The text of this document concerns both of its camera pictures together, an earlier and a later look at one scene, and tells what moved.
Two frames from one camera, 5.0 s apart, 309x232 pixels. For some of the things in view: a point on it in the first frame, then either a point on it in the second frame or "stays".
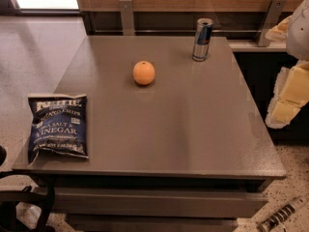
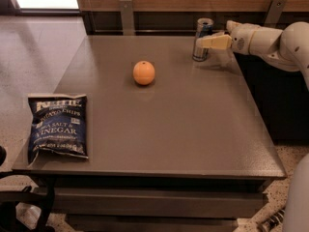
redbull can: x=203 y=39 stays
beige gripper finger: x=279 y=31 -> x=232 y=25
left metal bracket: x=127 y=18 stays
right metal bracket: x=272 y=19 stays
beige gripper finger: x=291 y=94 -> x=215 y=42
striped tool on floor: x=282 y=214 stays
